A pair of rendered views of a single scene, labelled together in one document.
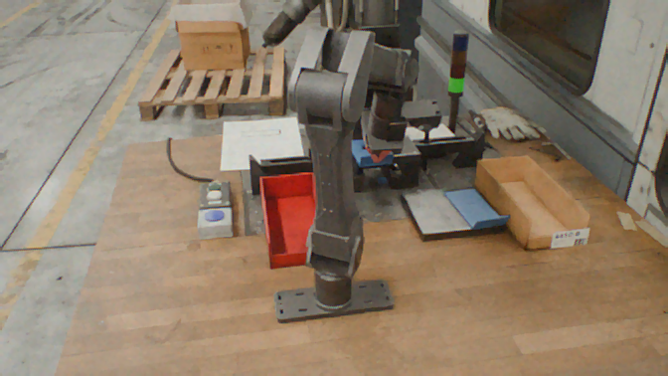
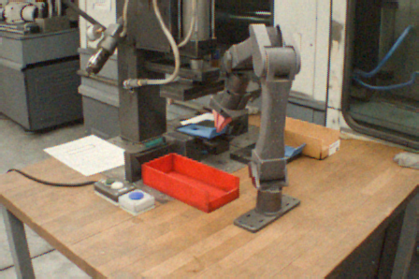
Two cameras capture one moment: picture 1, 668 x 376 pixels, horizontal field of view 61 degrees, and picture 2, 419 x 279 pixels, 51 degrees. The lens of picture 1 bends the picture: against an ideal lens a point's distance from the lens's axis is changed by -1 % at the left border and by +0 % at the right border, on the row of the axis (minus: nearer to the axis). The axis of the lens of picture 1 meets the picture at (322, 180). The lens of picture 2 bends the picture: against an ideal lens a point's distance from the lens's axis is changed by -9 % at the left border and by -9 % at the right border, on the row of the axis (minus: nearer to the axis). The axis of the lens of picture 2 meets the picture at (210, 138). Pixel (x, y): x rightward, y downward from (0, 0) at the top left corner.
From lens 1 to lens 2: 76 cm
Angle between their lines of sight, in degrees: 36
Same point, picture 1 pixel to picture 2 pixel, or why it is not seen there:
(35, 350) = not seen: outside the picture
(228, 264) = (177, 221)
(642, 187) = (334, 120)
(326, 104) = (287, 65)
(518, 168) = not seen: hidden behind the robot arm
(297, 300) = (252, 218)
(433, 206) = not seen: hidden behind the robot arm
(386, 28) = (209, 40)
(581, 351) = (386, 185)
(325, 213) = (273, 144)
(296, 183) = (164, 164)
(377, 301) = (292, 202)
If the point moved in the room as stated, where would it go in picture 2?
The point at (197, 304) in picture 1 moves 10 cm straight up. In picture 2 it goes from (192, 245) to (191, 206)
